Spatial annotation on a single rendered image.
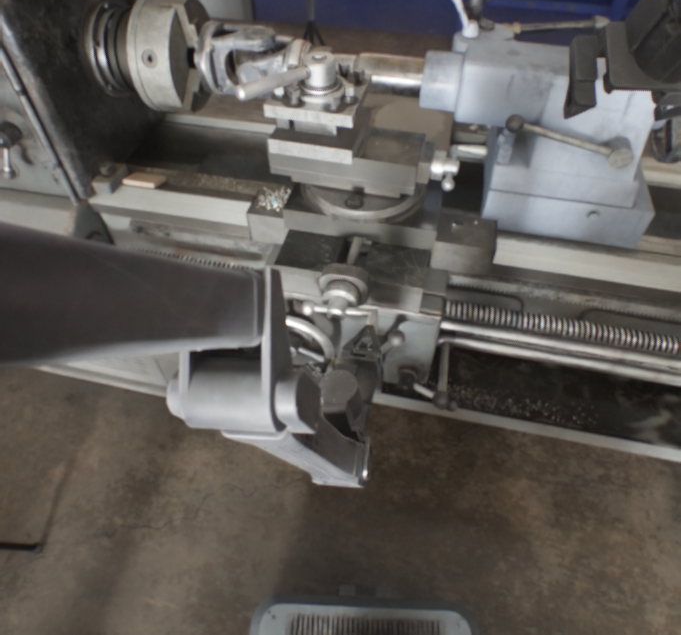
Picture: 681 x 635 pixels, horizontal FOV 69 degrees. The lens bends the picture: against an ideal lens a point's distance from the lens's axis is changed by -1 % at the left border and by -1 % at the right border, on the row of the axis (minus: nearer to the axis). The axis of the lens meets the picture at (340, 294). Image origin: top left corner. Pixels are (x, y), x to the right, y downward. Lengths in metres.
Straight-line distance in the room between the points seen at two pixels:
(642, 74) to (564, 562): 1.44
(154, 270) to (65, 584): 1.57
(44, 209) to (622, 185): 1.29
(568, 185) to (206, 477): 1.34
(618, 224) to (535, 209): 0.17
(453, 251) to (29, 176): 1.00
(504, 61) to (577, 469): 1.29
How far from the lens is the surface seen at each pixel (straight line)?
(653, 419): 1.56
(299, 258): 1.02
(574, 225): 1.19
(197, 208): 1.24
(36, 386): 2.16
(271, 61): 1.16
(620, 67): 0.54
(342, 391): 0.72
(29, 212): 1.42
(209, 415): 0.41
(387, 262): 1.01
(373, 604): 1.36
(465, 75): 1.08
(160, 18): 1.22
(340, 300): 0.93
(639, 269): 1.21
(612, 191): 1.17
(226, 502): 1.72
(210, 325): 0.32
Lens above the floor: 1.60
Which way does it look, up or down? 49 degrees down
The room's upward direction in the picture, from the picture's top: straight up
